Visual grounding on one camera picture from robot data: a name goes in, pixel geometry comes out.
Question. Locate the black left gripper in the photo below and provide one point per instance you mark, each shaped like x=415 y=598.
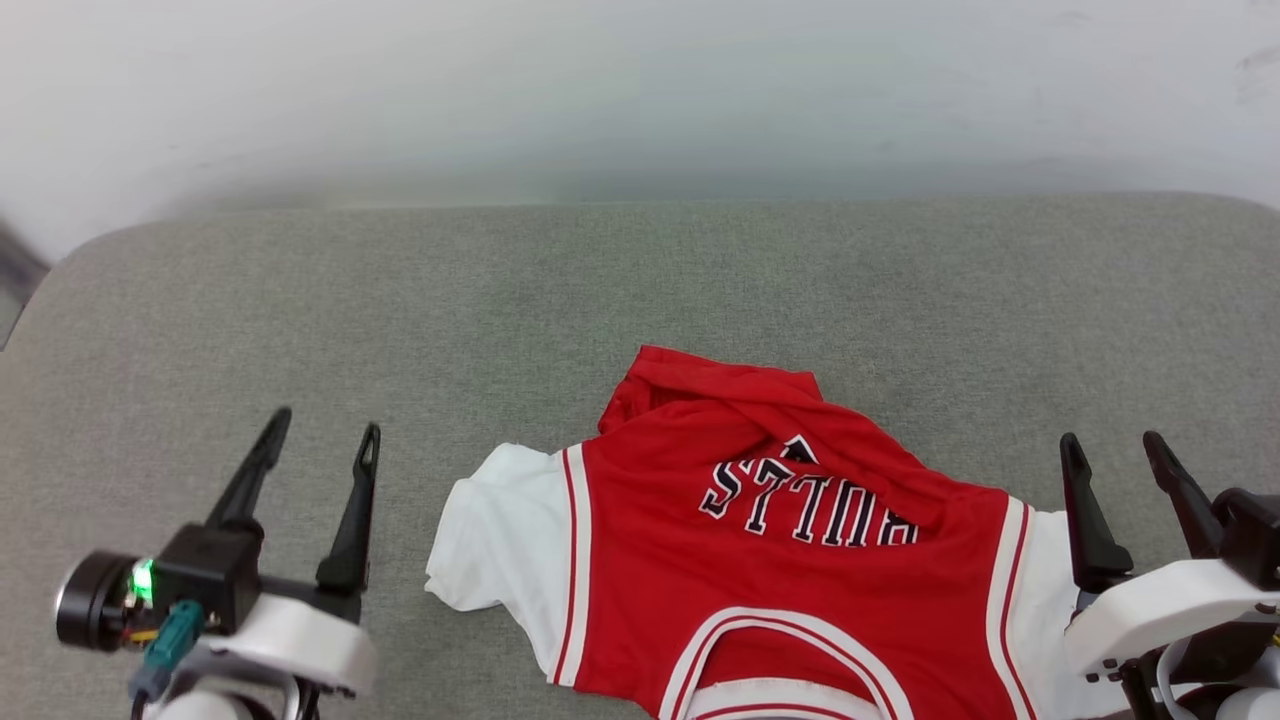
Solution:
x=215 y=575

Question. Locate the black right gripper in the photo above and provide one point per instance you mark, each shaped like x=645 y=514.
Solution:
x=1250 y=540

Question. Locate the red and white basketball jersey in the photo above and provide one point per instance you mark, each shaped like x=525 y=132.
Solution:
x=700 y=560

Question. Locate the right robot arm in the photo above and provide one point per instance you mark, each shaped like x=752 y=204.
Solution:
x=1250 y=708

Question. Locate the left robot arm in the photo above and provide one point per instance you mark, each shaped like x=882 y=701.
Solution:
x=200 y=708

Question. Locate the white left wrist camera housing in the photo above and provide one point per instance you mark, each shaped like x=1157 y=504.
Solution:
x=300 y=645

